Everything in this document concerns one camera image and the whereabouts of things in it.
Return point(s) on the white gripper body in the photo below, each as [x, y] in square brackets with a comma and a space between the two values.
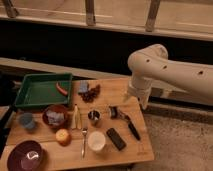
[140, 88]

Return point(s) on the dark red grape bunch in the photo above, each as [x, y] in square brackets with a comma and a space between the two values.
[91, 94]

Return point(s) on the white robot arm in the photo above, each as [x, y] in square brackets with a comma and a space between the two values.
[152, 63]

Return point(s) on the green plastic tray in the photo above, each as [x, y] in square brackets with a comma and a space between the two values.
[39, 90]

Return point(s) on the wooden board table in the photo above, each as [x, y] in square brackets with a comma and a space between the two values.
[59, 157]

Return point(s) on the black rectangular remote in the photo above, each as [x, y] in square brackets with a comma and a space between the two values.
[116, 139]

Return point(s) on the small metal cup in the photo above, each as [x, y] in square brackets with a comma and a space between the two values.
[94, 117]

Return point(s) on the blue sponge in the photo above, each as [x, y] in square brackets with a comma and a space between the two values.
[83, 87]

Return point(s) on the white cup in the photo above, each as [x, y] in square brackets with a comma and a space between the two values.
[96, 141]

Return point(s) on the metal fork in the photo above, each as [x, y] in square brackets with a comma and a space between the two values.
[84, 134]

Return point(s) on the yellow banana slice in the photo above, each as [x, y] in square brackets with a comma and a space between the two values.
[76, 122]

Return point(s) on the red sausage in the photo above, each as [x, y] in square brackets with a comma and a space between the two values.
[61, 90]

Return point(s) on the red bowl with cloth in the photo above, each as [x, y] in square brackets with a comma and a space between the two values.
[55, 116]

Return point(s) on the orange apple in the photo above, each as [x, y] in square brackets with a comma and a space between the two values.
[63, 136]

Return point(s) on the small blue cup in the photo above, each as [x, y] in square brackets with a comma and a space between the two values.
[27, 121]

